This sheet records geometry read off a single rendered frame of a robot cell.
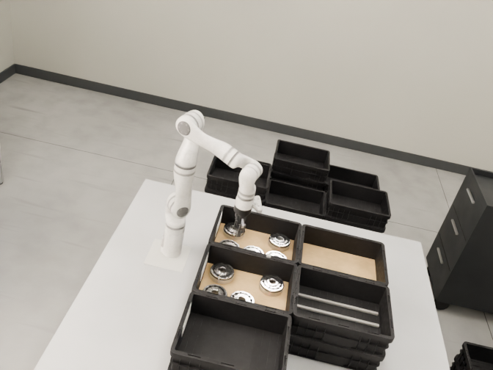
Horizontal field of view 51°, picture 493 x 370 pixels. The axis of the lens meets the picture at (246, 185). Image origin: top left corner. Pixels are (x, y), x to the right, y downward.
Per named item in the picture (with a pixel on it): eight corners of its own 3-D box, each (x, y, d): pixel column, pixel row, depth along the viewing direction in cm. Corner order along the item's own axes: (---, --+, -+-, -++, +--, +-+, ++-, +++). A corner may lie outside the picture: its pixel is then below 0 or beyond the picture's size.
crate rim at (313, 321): (290, 319, 199) (292, 315, 198) (296, 268, 224) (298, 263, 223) (393, 344, 198) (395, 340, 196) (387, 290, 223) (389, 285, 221)
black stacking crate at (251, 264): (188, 311, 206) (191, 291, 200) (204, 263, 231) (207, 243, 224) (285, 335, 204) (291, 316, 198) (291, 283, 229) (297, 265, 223)
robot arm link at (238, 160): (268, 166, 208) (240, 144, 209) (258, 176, 201) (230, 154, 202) (260, 177, 212) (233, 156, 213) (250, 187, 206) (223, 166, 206)
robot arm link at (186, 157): (188, 105, 212) (181, 157, 226) (177, 112, 204) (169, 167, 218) (208, 112, 209) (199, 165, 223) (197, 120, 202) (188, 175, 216)
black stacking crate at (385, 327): (285, 335, 204) (292, 316, 198) (292, 284, 229) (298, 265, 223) (384, 360, 203) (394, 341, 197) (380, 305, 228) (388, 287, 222)
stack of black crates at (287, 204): (254, 242, 354) (264, 202, 336) (260, 216, 379) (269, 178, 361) (312, 255, 353) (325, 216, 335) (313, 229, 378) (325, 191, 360)
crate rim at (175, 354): (168, 356, 175) (169, 352, 174) (190, 294, 200) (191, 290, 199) (283, 385, 174) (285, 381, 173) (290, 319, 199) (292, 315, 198)
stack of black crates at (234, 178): (197, 229, 355) (206, 175, 330) (206, 205, 380) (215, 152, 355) (254, 242, 354) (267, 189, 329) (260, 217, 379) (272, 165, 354)
